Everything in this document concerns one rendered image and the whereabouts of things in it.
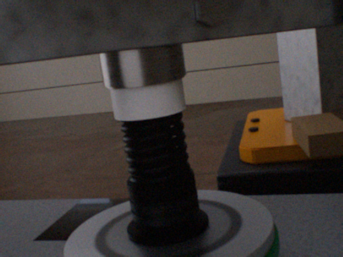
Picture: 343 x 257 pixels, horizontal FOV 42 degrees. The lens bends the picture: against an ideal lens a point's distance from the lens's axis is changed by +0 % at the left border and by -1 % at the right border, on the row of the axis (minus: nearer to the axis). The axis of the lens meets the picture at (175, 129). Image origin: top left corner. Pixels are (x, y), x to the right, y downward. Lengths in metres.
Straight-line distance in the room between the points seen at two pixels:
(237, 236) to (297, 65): 0.87
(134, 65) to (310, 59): 0.85
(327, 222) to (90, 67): 6.90
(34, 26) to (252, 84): 6.30
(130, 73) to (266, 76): 6.20
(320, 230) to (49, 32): 0.38
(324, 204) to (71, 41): 0.41
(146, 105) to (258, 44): 6.16
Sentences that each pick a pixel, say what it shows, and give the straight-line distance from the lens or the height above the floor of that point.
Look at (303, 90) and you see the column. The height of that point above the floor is 0.88.
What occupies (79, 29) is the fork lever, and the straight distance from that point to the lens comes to 0.37.
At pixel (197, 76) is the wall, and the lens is 6.76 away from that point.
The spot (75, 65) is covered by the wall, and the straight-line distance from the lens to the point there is 7.50.
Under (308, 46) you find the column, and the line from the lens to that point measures 1.21.
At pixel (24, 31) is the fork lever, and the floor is 1.09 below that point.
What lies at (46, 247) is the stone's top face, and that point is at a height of 0.82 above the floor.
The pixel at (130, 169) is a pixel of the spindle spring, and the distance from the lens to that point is 0.44.
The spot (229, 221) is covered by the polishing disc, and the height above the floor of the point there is 0.88.
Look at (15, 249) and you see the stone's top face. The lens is 0.66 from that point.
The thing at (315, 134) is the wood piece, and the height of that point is 0.83.
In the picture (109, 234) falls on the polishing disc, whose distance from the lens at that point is 0.48.
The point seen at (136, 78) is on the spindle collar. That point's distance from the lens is 0.40.
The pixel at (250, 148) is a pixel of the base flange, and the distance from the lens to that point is 1.11.
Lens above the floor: 1.07
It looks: 12 degrees down
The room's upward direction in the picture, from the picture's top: 8 degrees counter-clockwise
